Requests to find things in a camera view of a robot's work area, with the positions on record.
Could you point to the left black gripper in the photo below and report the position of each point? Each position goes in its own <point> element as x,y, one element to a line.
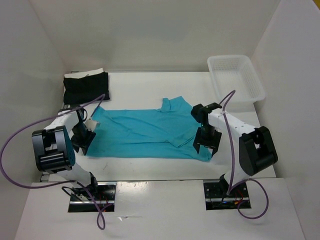
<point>84,144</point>

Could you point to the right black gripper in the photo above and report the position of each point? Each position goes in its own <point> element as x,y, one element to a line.
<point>213,143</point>

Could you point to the cyan t shirt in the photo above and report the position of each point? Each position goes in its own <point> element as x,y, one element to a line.
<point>164,133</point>

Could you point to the black t shirt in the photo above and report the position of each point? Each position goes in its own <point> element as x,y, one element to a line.
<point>83,90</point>

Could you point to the white t shirt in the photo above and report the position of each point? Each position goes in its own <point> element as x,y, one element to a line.
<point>82,74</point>

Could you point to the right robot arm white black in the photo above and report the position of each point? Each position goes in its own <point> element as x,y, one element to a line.
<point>252,148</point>

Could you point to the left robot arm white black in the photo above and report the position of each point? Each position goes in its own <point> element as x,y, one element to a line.
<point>56,145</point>

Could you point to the white plastic basket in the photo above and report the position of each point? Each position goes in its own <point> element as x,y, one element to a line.
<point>235,72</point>

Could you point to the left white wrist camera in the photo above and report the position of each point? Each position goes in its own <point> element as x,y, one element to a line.
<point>91,125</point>

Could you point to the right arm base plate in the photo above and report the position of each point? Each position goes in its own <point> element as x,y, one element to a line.
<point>216,198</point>

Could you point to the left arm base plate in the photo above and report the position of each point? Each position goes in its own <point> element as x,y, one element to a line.
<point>81,202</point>

